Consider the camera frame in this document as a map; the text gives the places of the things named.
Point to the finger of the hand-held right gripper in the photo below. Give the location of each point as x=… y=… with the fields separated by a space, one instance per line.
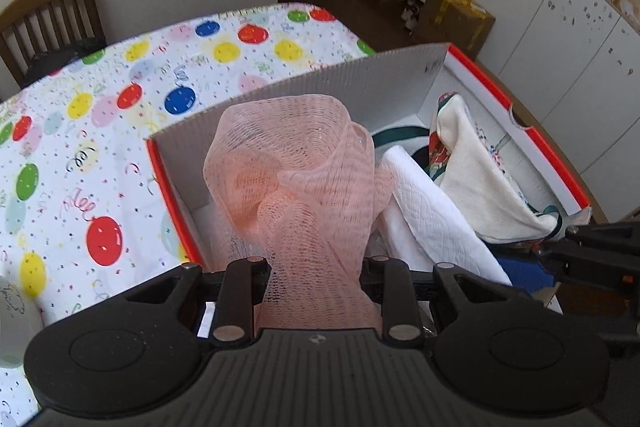
x=600 y=257

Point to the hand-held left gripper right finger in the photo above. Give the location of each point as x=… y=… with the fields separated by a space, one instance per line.
x=400 y=302

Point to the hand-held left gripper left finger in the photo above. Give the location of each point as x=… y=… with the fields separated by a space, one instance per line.
x=240 y=297

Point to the white paper towel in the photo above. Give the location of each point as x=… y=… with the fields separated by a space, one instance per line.
x=430 y=217

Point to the pink mesh cloth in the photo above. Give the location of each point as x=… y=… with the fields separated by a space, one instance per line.
x=290 y=167

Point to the floral printed cloth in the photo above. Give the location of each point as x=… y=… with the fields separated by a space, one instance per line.
x=480 y=167

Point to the red cardboard shoe box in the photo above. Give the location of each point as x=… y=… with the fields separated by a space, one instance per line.
x=310 y=92

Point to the dark blue cloth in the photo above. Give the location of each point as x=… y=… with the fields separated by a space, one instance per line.
x=520 y=272

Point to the balloon print tablecloth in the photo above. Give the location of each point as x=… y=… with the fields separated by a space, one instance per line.
x=150 y=157

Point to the white kitchen counter cabinet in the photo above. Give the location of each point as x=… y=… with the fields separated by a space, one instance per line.
x=565 y=57

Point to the brown cardboard box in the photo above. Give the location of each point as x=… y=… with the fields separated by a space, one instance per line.
x=452 y=22

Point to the wooden chair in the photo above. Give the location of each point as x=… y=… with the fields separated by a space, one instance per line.
x=55 y=22

